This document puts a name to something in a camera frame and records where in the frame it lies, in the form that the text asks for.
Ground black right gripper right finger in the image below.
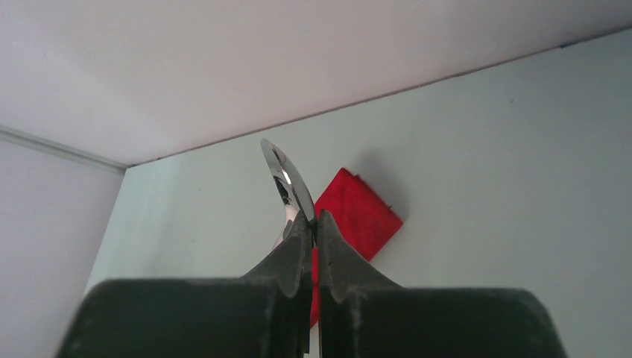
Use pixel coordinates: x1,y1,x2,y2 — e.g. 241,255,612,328
317,211,566,357

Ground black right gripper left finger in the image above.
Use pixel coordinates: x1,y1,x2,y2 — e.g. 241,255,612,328
56,213,312,357

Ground red cloth napkin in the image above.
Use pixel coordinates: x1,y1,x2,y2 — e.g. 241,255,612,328
309,167,405,329

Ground aluminium corner frame post left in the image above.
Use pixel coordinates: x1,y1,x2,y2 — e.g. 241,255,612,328
1,125,129,175

